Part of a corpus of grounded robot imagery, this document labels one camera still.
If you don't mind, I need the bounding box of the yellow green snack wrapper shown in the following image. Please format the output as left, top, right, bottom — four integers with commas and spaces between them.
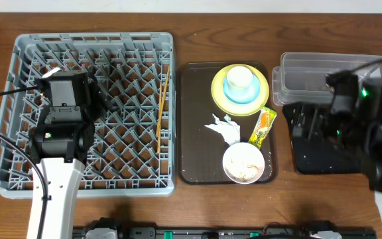
248, 106, 277, 149

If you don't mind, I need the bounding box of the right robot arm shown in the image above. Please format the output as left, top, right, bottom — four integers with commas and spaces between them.
282, 70, 382, 223

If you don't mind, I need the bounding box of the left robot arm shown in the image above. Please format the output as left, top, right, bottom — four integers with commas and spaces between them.
27, 70, 110, 238

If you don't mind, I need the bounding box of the grey dishwasher rack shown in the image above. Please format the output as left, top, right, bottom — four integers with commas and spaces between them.
0, 32, 176, 198

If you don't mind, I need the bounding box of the black tray bin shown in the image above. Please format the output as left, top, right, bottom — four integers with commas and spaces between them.
282, 104, 361, 175

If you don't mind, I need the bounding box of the clear plastic container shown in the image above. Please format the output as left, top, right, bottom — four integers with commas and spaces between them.
271, 52, 382, 106

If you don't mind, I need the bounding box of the white bowl with food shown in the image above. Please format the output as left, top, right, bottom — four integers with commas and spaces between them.
222, 142, 265, 185

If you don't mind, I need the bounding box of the light blue bowl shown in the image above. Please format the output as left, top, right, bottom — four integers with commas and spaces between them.
223, 75, 261, 104

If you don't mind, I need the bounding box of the crumpled white tissue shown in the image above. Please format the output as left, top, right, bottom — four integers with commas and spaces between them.
205, 114, 241, 146

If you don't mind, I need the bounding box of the yellow plate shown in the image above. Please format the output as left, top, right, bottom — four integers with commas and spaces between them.
211, 64, 269, 116

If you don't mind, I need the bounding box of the white cup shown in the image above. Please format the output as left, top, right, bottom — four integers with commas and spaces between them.
226, 66, 253, 98

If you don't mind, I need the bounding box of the dark brown serving tray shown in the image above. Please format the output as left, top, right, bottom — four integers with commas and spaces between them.
176, 61, 278, 185

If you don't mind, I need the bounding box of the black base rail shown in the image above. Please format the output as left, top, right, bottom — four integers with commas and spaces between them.
72, 218, 377, 239

